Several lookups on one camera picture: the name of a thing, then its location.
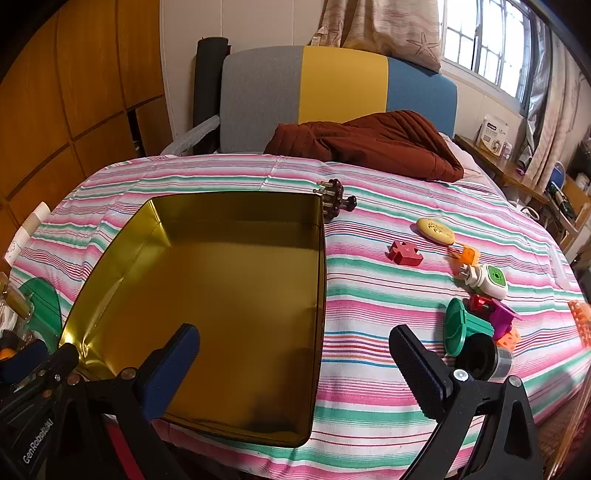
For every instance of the white printed cardboard box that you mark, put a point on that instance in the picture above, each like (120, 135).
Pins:
(491, 136)

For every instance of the wooden bedside desk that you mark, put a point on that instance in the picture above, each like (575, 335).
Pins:
(498, 168)

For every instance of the grey yellow blue headboard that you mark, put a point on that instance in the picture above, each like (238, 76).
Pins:
(263, 92)

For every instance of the red plastic cross block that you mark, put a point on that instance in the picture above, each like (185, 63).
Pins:
(404, 253)

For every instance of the dark brown knobbed massager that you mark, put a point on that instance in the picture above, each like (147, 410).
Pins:
(339, 203)

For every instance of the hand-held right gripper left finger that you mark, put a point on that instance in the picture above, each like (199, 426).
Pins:
(171, 374)

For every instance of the wooden wardrobe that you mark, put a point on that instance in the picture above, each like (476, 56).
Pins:
(69, 92)

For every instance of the white and green plug-in device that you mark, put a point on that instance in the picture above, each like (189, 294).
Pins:
(494, 279)

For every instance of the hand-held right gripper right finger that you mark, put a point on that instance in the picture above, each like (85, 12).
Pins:
(425, 374)

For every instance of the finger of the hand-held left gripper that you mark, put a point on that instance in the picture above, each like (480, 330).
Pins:
(23, 364)

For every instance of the beige starfish print curtain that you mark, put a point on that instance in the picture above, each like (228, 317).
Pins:
(383, 27)

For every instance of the pink green striped blanket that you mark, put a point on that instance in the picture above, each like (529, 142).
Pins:
(369, 323)

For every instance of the yellow oval perforated device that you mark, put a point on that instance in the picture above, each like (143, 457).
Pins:
(434, 229)

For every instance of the gold tin box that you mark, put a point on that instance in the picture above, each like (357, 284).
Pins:
(207, 286)

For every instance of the black round container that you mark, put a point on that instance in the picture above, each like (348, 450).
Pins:
(480, 357)

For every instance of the small orange plastic block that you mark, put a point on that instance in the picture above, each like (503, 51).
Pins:
(468, 256)

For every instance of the blue plastic container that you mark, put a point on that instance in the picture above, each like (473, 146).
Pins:
(557, 174)

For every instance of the brown quilted jacket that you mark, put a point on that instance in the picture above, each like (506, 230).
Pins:
(383, 143)

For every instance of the beige and silver curtain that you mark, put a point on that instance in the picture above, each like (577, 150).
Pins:
(558, 106)

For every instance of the orange plastic rack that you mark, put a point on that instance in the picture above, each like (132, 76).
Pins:
(582, 323)

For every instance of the pale pink pillow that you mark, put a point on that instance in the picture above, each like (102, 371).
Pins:
(466, 159)

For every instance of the magenta plastic piece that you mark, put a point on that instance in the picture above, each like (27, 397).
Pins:
(503, 318)

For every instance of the barred window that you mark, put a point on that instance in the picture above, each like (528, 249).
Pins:
(485, 41)

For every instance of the green plastic funnel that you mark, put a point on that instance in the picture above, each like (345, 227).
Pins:
(457, 325)

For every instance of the green round plastic item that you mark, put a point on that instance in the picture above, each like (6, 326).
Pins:
(44, 304)

